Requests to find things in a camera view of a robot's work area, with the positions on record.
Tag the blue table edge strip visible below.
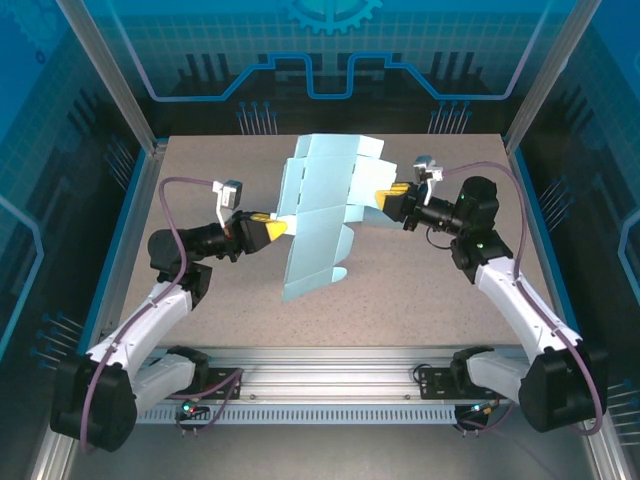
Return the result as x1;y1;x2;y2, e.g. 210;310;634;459
73;149;149;364
508;147;591;364

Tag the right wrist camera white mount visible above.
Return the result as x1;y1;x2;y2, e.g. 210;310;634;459
412;154;445;204

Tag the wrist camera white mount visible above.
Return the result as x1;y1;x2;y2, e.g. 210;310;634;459
211;178;247;227
412;154;445;204

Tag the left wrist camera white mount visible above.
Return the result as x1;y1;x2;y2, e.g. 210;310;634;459
211;178;247;227

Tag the aluminium table side rail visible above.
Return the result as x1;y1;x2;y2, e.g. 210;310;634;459
107;141;170;321

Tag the aluminium frame post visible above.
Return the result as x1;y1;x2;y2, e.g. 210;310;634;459
502;0;604;156
53;0;171;156

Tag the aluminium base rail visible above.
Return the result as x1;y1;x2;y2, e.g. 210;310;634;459
134;346;597;407

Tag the slotted grey cable duct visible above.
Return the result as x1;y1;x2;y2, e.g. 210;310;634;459
134;405;461;426

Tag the aluminium lower frame rail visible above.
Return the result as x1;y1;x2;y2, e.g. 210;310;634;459
589;427;634;480
27;424;76;480

